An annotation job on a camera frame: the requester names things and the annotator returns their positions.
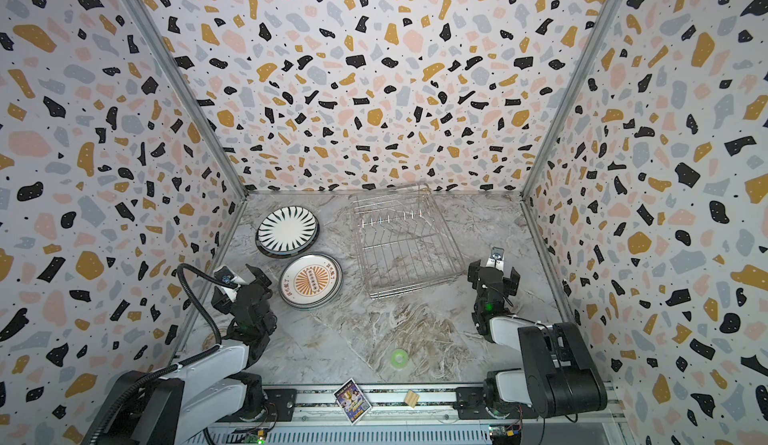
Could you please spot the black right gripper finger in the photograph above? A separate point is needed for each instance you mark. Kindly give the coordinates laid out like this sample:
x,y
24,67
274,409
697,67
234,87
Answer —
x,y
512,282
473,274

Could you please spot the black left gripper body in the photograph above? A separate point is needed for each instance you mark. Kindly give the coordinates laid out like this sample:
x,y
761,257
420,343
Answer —
x,y
255,286

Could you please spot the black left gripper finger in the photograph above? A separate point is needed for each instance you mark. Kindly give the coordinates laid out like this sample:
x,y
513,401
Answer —
x,y
221,302
261,279

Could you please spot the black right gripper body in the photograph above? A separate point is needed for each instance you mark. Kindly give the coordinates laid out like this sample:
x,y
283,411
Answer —
x,y
494,274

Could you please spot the orange sunburst plate front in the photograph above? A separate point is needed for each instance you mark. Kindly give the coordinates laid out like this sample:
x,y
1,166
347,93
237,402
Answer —
x,y
310,281

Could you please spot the blue leaf pattern plate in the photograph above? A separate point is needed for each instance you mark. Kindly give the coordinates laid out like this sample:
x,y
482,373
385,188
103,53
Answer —
x,y
287,231

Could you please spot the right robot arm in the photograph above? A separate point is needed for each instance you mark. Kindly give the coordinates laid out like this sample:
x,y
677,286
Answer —
x,y
558,376

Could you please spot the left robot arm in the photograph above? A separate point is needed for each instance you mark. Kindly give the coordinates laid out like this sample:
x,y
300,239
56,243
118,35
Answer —
x,y
182,400

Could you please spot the small wooden block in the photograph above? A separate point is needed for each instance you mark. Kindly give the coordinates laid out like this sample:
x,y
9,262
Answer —
x,y
411,398

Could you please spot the colourful playing card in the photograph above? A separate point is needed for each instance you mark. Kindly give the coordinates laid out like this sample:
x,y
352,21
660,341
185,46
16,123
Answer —
x,y
352,400

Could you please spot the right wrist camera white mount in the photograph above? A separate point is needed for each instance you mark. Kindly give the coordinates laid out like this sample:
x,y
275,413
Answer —
x,y
495,257

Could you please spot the steel wire dish rack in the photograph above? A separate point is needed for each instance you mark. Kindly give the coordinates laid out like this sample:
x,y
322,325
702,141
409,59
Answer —
x,y
403,241

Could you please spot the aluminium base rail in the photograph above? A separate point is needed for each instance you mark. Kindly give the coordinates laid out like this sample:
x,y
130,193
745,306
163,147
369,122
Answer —
x,y
445,414

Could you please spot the aluminium corner post left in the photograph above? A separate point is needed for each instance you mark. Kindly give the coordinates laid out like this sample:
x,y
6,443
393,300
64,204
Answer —
x,y
143,20

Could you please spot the aluminium corner post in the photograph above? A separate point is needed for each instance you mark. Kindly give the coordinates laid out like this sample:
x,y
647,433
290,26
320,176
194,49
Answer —
x,y
143,20
577,79

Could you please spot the aluminium corner post right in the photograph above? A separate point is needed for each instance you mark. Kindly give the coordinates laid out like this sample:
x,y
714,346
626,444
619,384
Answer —
x,y
577,79

